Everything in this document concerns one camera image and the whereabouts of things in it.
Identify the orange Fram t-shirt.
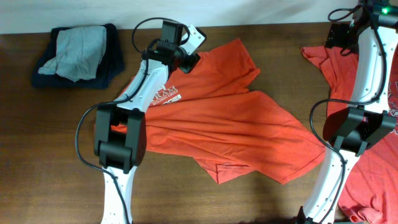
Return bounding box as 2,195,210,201
146,39,325,184

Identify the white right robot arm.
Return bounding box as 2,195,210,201
292,1,397,223

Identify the dark navy folded garment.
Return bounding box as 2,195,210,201
31,24,125,90

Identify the light grey folded shirt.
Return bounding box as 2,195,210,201
38,26,107,82

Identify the red soccer t-shirt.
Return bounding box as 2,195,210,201
301,46,397,224

